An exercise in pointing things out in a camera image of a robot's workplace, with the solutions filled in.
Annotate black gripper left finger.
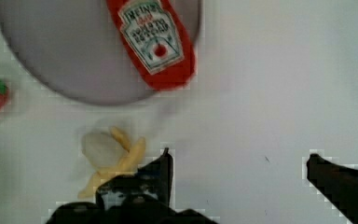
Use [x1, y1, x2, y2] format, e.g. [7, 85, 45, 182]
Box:
[46, 148, 218, 224]

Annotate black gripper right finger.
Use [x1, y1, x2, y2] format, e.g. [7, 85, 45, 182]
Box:
[306, 153, 358, 224]

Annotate purple round plate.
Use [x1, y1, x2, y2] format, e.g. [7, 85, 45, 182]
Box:
[0, 0, 203, 105]

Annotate peeled toy banana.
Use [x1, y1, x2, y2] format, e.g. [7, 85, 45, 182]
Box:
[77, 126, 146, 199]

